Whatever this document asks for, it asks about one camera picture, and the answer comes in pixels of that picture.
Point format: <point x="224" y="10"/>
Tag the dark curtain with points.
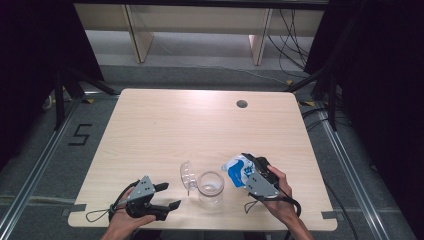
<point x="383" y="83"/>
<point x="30" y="66"/>

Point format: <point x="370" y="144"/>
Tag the grey tape strip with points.
<point x="75" y="208"/>
<point x="330" y="215"/>

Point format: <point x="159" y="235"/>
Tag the person's right hand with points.
<point x="283" y="203"/>

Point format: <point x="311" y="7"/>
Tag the clear plastic jar lid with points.
<point x="188" y="175"/>

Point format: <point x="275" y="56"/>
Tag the black metal stand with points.
<point x="331" y="100"/>
<point x="60" y="100"/>

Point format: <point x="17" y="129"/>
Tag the white and blue pouch bag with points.
<point x="237" y="171"/>

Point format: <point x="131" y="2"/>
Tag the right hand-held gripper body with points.
<point x="261" y="186"/>

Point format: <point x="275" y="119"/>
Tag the person's left hand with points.
<point x="125" y="223"/>

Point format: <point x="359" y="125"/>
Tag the light wooden desk frame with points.
<point x="200" y="20"/>

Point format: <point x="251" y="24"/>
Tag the metal floor rail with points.
<point x="36" y="166"/>
<point x="353" y="173"/>

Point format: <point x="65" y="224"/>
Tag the clear glass jar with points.
<point x="210" y="188"/>

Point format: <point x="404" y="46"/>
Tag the yellow black tape piece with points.
<point x="88" y="100"/>
<point x="306" y="103"/>

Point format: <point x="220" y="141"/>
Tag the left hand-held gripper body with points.
<point x="141" y="190"/>

